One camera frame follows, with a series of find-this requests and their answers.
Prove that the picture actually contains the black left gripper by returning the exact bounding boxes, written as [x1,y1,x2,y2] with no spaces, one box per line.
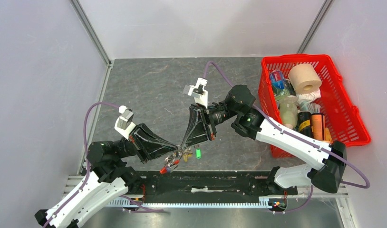
[116,122,179,163]

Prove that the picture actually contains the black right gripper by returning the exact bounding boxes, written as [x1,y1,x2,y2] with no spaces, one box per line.
[180,100,239,150]

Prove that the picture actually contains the green key tag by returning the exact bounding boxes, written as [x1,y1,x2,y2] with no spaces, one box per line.
[195,148,202,159]

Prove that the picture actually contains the red grey key organizer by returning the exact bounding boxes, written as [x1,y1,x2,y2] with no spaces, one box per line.
[160,148,193,174]

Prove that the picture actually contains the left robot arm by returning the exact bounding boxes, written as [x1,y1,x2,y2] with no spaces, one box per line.
[35,122,178,228]

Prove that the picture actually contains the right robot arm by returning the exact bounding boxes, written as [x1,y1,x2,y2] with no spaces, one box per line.
[181,85,346,194]

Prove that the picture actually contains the blue snack packet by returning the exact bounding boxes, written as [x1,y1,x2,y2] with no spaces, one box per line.
[269,70,285,93]

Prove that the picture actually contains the translucent plastic bottle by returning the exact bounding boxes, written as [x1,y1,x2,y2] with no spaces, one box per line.
[279,95,298,129]

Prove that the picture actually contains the white crumpled tissue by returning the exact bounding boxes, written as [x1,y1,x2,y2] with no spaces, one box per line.
[297,89,321,106]

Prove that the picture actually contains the black can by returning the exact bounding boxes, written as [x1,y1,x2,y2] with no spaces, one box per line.
[298,111,313,138]

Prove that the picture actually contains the beige toilet paper roll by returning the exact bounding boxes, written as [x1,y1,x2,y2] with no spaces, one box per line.
[288,63,322,95]

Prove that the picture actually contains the orange can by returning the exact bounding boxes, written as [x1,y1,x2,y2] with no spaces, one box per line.
[310,113,325,141]

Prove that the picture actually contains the red plastic basket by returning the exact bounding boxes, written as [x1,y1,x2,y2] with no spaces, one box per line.
[258,54,371,147]

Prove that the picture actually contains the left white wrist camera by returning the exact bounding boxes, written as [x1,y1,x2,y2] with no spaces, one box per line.
[114,105,136,138]

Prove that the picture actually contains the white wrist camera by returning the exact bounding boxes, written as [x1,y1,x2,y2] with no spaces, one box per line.
[183,77,208,108]
[114,105,136,138]

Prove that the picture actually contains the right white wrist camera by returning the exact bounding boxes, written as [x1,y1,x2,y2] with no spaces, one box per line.
[183,77,208,108]

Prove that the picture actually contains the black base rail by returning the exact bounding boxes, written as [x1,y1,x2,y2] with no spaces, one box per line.
[126,171,298,204]

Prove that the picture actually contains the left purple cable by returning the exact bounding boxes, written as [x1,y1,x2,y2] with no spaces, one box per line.
[42,101,164,228]

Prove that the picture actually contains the white cable duct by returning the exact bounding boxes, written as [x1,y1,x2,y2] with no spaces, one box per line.
[106,197,272,209]

